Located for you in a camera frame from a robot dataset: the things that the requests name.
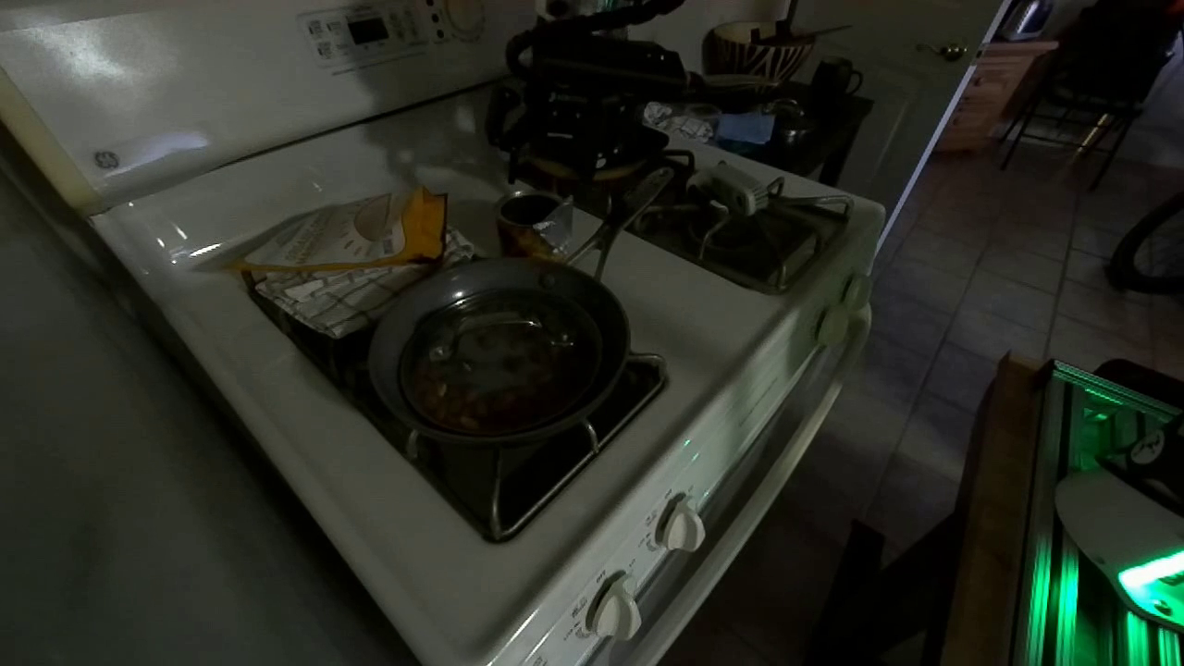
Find black pot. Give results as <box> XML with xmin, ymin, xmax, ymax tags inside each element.
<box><xmin>512</xmin><ymin>125</ymin><xmax>672</xmax><ymax>192</ymax></box>

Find crumpled white cloth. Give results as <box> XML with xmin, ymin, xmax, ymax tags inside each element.
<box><xmin>644</xmin><ymin>101</ymin><xmax>715</xmax><ymax>142</ymax></box>

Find blue cloth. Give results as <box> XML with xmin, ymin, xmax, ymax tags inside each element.
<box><xmin>716</xmin><ymin>111</ymin><xmax>777</xmax><ymax>147</ymax></box>

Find striped bowl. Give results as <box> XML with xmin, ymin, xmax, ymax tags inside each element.
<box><xmin>706</xmin><ymin>20</ymin><xmax>817</xmax><ymax>86</ymax></box>

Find stove burner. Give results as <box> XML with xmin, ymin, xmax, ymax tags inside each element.
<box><xmin>370</xmin><ymin>351</ymin><xmax>669</xmax><ymax>543</ymax></box>
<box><xmin>636</xmin><ymin>153</ymin><xmax>854</xmax><ymax>295</ymax></box>

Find dark side table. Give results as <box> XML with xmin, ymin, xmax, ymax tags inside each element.
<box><xmin>689</xmin><ymin>79</ymin><xmax>876</xmax><ymax>188</ymax></box>

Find dark mug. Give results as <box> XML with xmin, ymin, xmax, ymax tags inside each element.
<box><xmin>812</xmin><ymin>55</ymin><xmax>865</xmax><ymax>99</ymax></box>

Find yellow and white food bag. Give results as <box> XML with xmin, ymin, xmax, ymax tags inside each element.
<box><xmin>231</xmin><ymin>188</ymin><xmax>450</xmax><ymax>275</ymax></box>

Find glass pan lid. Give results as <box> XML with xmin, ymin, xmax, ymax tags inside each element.
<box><xmin>400</xmin><ymin>289</ymin><xmax>606</xmax><ymax>436</ymax></box>

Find grey frying pan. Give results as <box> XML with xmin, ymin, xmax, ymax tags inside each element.
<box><xmin>368</xmin><ymin>166</ymin><xmax>676</xmax><ymax>450</ymax></box>

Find white stove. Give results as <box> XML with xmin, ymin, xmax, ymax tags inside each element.
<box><xmin>0</xmin><ymin>0</ymin><xmax>889</xmax><ymax>666</ymax></box>

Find white door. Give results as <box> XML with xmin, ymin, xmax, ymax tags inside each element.
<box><xmin>795</xmin><ymin>0</ymin><xmax>1011</xmax><ymax>223</ymax></box>

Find checkered kitchen cloth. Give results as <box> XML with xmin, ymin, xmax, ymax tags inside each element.
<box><xmin>253</xmin><ymin>229</ymin><xmax>477</xmax><ymax>339</ymax></box>

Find wooden cabinet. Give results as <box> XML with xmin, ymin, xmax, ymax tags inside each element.
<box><xmin>936</xmin><ymin>39</ymin><xmax>1061</xmax><ymax>154</ymax></box>

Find dark chair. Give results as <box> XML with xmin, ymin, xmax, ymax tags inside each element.
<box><xmin>997</xmin><ymin>0</ymin><xmax>1180</xmax><ymax>192</ymax></box>

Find bicycle wheel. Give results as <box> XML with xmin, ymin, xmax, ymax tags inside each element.
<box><xmin>1104</xmin><ymin>190</ymin><xmax>1184</xmax><ymax>297</ymax></box>

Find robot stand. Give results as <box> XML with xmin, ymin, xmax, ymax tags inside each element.
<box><xmin>814</xmin><ymin>355</ymin><xmax>1184</xmax><ymax>666</ymax></box>

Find white handled utensil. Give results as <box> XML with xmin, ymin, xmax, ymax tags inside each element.
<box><xmin>686</xmin><ymin>162</ymin><xmax>854</xmax><ymax>219</ymax></box>

